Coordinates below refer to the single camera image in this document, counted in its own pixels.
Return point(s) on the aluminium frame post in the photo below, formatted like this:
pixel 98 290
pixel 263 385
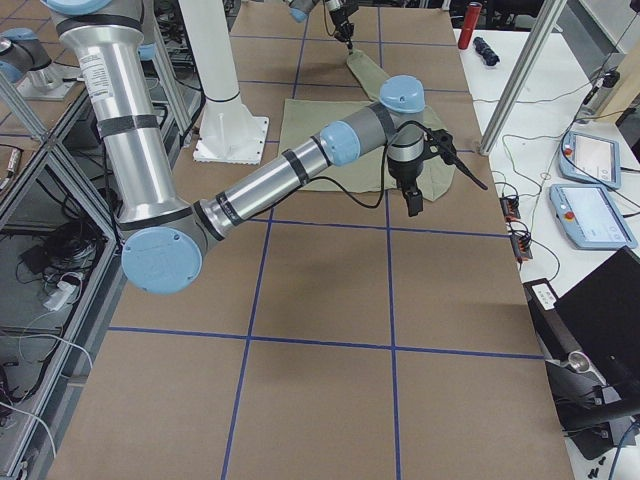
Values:
pixel 536 40

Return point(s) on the blue teach pendant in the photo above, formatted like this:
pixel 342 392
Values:
pixel 589 218
pixel 590 159

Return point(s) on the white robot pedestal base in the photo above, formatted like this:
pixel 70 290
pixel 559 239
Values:
pixel 228 131

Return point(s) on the black laptop computer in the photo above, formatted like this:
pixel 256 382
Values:
pixel 602 314

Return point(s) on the background blue robot arm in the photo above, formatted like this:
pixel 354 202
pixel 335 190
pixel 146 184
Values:
pixel 28 66

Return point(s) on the white power strip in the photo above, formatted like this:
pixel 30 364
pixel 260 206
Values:
pixel 65 293

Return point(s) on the lower blue teach pendant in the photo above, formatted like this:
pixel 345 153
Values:
pixel 589 218

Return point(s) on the upper blue teach pendant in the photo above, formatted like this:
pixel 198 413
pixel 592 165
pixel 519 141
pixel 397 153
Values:
pixel 590 159

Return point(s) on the aluminium frame table edge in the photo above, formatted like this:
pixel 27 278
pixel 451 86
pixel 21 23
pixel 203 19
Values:
pixel 59 201

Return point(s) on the olive green long-sleeve shirt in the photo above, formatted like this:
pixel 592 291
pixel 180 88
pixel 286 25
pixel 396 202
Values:
pixel 304 118

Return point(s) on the red cylindrical tube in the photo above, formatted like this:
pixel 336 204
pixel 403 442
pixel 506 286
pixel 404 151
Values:
pixel 470 20

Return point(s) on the orange black connector board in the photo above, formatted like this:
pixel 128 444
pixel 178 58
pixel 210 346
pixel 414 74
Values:
pixel 510 207

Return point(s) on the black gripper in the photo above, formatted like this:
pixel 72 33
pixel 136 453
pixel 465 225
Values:
pixel 342 18
pixel 403 174

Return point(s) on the folded dark plaid umbrella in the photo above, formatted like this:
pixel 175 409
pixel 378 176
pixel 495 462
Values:
pixel 484 50

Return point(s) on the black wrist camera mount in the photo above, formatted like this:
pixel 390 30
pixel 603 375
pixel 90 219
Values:
pixel 439 143

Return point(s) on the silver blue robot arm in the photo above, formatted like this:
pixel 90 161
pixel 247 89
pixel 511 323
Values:
pixel 167 238
pixel 301 9

